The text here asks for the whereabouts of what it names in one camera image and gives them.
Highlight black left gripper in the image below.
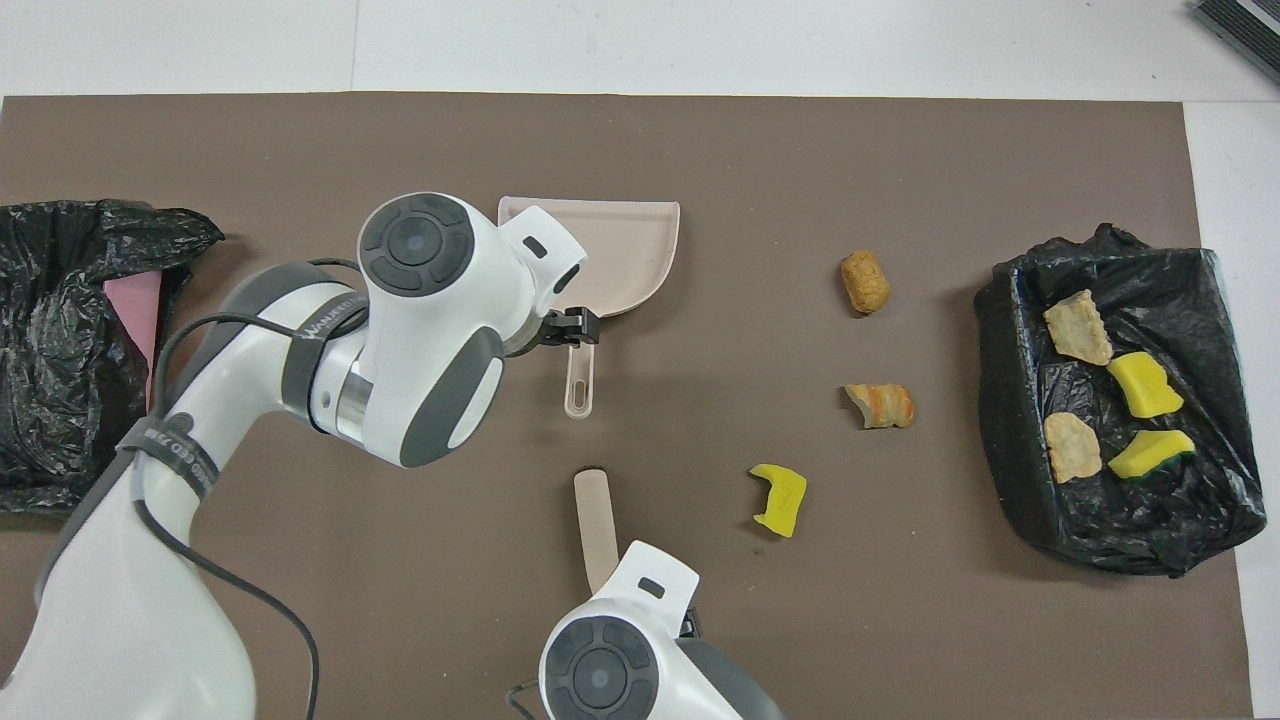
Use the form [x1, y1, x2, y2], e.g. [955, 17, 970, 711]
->
[530, 307, 602, 350]

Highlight beige plastic dustpan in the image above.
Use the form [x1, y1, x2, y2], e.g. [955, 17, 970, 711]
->
[497, 196, 682, 420]

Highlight beige hand brush black bristles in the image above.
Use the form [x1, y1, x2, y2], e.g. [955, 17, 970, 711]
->
[573, 467, 624, 597]

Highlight yellow notched sponge piece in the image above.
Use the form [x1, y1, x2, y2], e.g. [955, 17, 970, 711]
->
[749, 463, 809, 539]

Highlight brown bread roll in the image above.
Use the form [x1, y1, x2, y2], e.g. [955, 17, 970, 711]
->
[839, 250, 892, 317]

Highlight orange striped croissant piece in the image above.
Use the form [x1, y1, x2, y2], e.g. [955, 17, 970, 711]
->
[845, 383, 917, 430]

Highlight small croissant piece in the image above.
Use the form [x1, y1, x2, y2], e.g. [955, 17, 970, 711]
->
[1043, 412, 1104, 485]

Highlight pale toast bread piece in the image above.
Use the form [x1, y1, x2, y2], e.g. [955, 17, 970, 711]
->
[1043, 290, 1114, 367]

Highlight yellow sponge with green side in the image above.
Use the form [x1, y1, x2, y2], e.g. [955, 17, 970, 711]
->
[1107, 429, 1197, 481]

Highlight yellow sponge chunk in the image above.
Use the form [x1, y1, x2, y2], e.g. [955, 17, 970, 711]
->
[1106, 351, 1186, 420]

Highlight black bag lined bin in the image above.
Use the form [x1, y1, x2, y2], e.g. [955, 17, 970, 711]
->
[974, 222, 1268, 578]

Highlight pink bin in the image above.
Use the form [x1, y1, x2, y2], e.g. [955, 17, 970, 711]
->
[103, 272, 165, 413]

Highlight black bag over pink bin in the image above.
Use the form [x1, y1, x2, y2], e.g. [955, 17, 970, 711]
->
[0, 199, 226, 516]

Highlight brown table mat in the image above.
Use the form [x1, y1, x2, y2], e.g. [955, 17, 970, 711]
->
[0, 92, 1257, 720]

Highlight dark ribbed object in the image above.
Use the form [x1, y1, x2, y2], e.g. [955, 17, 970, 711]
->
[1190, 0, 1280, 87]

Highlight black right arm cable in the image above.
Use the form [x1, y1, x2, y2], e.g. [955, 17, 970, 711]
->
[505, 678, 549, 720]

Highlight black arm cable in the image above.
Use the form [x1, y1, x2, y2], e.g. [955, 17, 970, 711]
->
[505, 678, 549, 720]
[130, 258, 373, 720]

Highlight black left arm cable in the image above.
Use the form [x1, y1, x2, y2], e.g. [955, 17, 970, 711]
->
[130, 258, 373, 720]

